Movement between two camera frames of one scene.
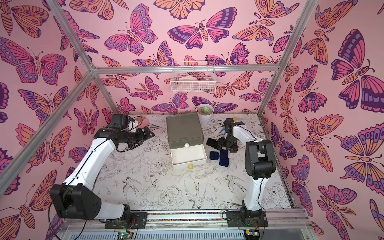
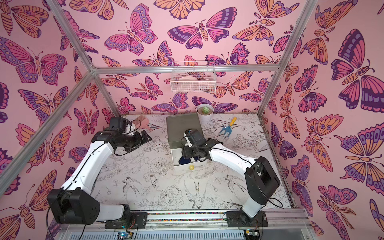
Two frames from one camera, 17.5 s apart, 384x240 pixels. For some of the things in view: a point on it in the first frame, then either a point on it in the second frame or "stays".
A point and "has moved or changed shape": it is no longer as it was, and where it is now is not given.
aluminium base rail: x=283 y=224 stays
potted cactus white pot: x=205 y=112 stays
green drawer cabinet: x=185 y=139 stays
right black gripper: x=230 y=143 -> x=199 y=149
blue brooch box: x=214 y=155 has moved or changed shape
